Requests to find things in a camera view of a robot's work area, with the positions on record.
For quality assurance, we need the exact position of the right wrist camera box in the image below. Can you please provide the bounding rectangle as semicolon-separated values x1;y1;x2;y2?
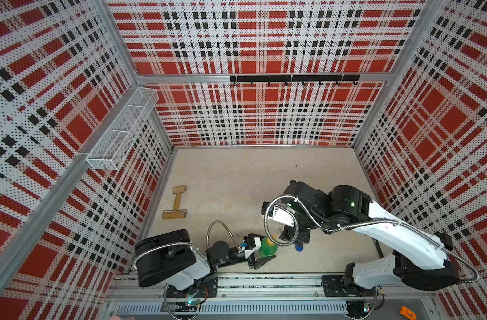
262;201;295;227

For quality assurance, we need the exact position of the wooden double roller tool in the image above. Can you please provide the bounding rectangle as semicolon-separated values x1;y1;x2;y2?
162;185;188;219

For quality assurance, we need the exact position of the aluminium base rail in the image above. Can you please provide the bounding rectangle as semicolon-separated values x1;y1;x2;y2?
100;273;442;319

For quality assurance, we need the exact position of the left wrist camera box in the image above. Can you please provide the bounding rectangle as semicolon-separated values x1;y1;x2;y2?
240;237;262;259

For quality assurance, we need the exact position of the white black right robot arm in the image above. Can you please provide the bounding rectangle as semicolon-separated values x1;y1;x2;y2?
262;181;461;295

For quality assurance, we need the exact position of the orange tool on floor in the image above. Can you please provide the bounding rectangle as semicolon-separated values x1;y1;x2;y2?
399;306;417;320

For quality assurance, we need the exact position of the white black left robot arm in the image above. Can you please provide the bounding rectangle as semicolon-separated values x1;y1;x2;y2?
133;229;276;291

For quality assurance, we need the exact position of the black marker pen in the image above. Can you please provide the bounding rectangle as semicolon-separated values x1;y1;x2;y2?
374;239;384;258

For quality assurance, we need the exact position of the white wire mesh shelf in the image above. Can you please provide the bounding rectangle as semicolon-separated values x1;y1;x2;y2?
86;87;158;171

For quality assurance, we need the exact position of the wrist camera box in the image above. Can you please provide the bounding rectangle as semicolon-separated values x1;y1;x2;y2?
262;201;295;227
240;237;262;259

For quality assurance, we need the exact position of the black wall hook rail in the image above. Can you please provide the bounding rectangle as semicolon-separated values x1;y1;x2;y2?
230;74;361;84

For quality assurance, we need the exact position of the green plastic soda bottle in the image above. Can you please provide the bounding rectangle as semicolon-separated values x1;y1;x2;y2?
259;237;278;257

